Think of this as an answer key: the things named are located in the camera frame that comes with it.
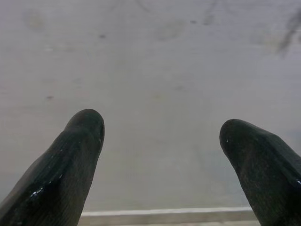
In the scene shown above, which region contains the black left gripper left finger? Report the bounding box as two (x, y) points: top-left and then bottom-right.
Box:
(0, 108), (105, 226)

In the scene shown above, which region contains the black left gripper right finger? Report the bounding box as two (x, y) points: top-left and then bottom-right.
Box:
(219, 119), (301, 226)

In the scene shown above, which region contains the white baseboard strip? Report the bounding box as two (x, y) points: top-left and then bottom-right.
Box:
(79, 206), (260, 226)

